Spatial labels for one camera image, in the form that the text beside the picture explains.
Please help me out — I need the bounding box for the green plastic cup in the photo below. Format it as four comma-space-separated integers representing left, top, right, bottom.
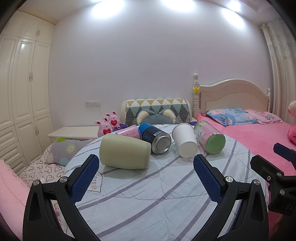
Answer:
99, 134, 151, 170

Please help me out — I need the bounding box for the white paper cup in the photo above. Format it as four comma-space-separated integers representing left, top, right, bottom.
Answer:
171, 123, 198, 158

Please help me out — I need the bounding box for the pink cup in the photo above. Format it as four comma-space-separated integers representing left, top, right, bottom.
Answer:
116, 125, 142, 140

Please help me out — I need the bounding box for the pink plush toy right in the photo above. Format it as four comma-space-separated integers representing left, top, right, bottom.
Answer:
286, 100, 296, 145

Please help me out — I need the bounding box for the pink bed blanket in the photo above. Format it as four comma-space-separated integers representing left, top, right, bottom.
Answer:
195, 112, 296, 232

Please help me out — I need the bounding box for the pink blanket left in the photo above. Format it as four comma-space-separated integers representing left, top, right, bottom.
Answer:
0, 160, 29, 240

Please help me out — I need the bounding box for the pink cartoon pillow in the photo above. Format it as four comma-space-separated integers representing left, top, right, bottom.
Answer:
245, 109, 283, 125

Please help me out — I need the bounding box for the heart patterned sheet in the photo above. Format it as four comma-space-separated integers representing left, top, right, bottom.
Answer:
19, 145, 65, 188

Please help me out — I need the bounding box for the blue cartoon pillow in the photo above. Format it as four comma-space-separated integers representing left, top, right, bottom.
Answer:
206, 108, 258, 126

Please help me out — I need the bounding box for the grey flower pillow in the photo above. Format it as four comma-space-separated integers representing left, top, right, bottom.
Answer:
45, 138, 92, 167

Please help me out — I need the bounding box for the pink green-lidded canister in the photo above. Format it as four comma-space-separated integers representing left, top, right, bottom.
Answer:
194, 120, 226, 155

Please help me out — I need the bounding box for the cream wooden headboard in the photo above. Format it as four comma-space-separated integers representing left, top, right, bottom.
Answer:
192, 73, 271, 117

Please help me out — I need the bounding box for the striped white quilt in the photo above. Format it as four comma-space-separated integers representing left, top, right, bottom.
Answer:
64, 134, 269, 240

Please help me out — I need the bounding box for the white nightstand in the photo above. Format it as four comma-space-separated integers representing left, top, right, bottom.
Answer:
48, 126, 98, 140

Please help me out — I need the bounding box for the white curtain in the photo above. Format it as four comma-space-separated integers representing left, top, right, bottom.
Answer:
261, 20, 295, 125

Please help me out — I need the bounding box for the yellow star sticker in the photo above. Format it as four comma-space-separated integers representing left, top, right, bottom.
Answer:
193, 86, 200, 93

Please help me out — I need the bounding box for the pink bunny toy front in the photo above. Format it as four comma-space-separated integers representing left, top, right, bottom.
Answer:
95, 117, 113, 137

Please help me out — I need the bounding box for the pink bunny toy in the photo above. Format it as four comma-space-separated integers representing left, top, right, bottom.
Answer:
95, 117, 113, 137
105, 111, 121, 130

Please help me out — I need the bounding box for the triangle patterned cushion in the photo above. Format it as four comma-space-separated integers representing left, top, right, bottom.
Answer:
119, 98, 195, 126

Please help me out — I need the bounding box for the blue metal can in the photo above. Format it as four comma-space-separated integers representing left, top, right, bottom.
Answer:
138, 123, 171, 155

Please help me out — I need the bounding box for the pink bunny toy rear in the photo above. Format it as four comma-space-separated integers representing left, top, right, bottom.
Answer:
105, 111, 121, 130

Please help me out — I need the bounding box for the grey plush toy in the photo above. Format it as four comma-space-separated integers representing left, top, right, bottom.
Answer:
136, 109, 176, 125

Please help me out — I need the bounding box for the cream wardrobe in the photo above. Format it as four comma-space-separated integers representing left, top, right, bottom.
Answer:
1, 8, 57, 174

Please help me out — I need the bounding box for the wall socket panel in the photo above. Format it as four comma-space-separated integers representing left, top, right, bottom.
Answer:
85, 100, 101, 108

